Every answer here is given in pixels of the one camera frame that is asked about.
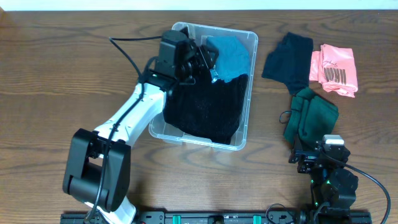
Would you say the blue cloth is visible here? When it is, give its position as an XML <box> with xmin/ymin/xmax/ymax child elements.
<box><xmin>206</xmin><ymin>36</ymin><xmax>250</xmax><ymax>83</ymax></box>

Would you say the dark green garment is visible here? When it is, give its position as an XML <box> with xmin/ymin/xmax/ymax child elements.
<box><xmin>284</xmin><ymin>87</ymin><xmax>339</xmax><ymax>148</ymax></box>

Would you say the black knit garment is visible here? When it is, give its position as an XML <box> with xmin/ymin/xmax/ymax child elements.
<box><xmin>163</xmin><ymin>70</ymin><xmax>249</xmax><ymax>144</ymax></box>

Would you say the clear plastic storage bin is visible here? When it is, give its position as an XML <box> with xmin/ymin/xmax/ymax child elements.
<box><xmin>149</xmin><ymin>22</ymin><xmax>259</xmax><ymax>152</ymax></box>

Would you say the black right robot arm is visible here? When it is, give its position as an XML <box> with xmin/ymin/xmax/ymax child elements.
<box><xmin>289</xmin><ymin>139</ymin><xmax>358</xmax><ymax>213</ymax></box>

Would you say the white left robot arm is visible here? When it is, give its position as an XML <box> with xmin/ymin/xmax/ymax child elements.
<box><xmin>61</xmin><ymin>29</ymin><xmax>219</xmax><ymax>223</ymax></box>

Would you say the dark navy folded garment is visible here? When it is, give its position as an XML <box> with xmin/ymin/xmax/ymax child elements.
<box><xmin>262</xmin><ymin>32</ymin><xmax>313</xmax><ymax>95</ymax></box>

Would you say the pink folded shirt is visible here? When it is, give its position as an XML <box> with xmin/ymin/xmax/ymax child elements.
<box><xmin>309</xmin><ymin>44</ymin><xmax>358</xmax><ymax>98</ymax></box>

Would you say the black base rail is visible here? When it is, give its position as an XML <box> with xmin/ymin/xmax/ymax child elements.
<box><xmin>60</xmin><ymin>208</ymin><xmax>373</xmax><ymax>224</ymax></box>

